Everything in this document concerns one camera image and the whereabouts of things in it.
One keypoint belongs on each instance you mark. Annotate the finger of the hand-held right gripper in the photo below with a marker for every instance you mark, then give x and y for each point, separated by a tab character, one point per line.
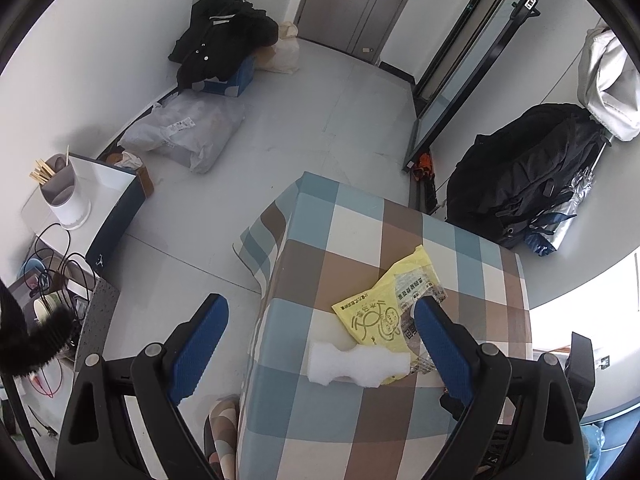
582	370

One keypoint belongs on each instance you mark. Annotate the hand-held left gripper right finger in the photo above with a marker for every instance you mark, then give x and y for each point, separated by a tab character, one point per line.
442	355

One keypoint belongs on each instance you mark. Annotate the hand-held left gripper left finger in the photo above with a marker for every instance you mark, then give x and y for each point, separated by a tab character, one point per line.
197	350

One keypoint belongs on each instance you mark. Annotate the yellow snack packet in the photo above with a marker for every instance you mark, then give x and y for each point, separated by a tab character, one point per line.
375	320

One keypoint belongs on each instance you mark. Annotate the blue trash bin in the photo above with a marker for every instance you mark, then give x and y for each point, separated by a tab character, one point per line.
615	440

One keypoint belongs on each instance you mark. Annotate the checkered cushion stool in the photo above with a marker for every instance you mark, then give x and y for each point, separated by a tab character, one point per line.
220	435

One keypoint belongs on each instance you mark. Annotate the white shaped foam piece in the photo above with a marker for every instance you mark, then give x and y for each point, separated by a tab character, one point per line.
345	365

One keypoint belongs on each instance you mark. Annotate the grey speckled counter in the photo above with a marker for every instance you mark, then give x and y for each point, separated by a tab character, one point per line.
97	320

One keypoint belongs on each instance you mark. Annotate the checkered tablecloth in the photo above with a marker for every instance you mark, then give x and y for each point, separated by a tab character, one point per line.
320	410

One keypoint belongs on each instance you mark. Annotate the navy blue box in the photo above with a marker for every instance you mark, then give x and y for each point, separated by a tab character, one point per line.
112	225

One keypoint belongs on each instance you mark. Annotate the stack of paper cups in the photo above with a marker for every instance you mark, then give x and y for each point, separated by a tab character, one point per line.
42	310

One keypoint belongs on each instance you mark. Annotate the black furry sleeve cuff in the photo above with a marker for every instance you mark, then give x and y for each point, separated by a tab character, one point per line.
35	345

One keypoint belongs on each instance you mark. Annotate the silver folding umbrella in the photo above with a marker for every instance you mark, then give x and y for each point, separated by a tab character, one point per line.
575	200

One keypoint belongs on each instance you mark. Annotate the brown cardboard box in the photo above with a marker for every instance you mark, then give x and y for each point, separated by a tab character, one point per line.
145	180

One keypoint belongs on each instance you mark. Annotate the blue bowl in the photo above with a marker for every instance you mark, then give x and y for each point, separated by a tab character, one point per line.
31	266

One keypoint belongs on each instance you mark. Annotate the orange black tool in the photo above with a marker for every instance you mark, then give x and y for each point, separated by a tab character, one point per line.
425	162

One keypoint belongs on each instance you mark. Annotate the black backpack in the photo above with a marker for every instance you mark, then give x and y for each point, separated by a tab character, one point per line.
525	175

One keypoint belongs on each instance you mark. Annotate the white grey chopstick holder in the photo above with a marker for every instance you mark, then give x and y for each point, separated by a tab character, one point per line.
65	200

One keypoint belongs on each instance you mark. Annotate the white plastic parcel bag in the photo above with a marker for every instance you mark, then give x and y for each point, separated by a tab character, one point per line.
190	125

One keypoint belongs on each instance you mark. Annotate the bundle of wooden chopsticks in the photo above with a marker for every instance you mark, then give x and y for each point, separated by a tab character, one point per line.
42	170

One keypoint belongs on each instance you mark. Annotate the glass sliding door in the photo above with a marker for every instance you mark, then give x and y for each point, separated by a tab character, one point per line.
450	95

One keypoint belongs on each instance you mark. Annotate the blue cardboard box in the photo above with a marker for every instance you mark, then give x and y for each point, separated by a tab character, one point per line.
240	77

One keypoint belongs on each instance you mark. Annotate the white jacket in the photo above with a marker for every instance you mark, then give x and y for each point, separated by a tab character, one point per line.
605	75

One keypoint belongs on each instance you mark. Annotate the beige cloth bag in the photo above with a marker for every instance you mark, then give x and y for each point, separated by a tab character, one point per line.
285	55

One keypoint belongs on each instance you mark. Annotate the black jacket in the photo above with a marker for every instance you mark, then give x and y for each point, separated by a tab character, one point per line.
215	35

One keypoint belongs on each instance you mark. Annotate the grey door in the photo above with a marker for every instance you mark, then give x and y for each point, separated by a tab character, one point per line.
350	5

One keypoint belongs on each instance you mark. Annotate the wall socket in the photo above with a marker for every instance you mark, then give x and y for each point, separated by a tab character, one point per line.
603	361

